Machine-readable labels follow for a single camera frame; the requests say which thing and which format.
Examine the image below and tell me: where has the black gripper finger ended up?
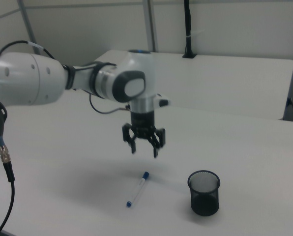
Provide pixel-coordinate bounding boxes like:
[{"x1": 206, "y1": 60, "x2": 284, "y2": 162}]
[
  {"x1": 121, "y1": 122, "x2": 138, "y2": 155},
  {"x1": 147, "y1": 126, "x2": 166, "y2": 158}
]

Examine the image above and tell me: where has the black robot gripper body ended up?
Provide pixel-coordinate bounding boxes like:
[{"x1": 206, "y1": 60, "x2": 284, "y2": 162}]
[{"x1": 129, "y1": 110, "x2": 162, "y2": 139}]

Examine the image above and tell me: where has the white marker with blue cap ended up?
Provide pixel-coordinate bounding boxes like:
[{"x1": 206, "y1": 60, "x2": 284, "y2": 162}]
[{"x1": 125, "y1": 171, "x2": 150, "y2": 208}]

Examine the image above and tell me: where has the black mesh pen cup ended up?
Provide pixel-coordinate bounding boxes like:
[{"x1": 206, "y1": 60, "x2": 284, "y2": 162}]
[{"x1": 187, "y1": 170, "x2": 221, "y2": 217}]

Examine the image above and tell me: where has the white rectangular table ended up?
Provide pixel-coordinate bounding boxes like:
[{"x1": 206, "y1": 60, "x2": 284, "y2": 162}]
[{"x1": 93, "y1": 50, "x2": 293, "y2": 121}]

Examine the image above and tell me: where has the black clamped mount pole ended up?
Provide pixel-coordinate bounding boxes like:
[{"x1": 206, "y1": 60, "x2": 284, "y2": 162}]
[{"x1": 182, "y1": 0, "x2": 204, "y2": 59}]

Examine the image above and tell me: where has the thick black cable with connector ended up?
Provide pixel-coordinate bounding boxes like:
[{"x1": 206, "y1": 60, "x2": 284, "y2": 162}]
[{"x1": 0, "y1": 89, "x2": 16, "y2": 236}]

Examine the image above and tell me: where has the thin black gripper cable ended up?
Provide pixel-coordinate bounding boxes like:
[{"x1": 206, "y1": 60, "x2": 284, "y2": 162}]
[{"x1": 0, "y1": 40, "x2": 132, "y2": 115}]

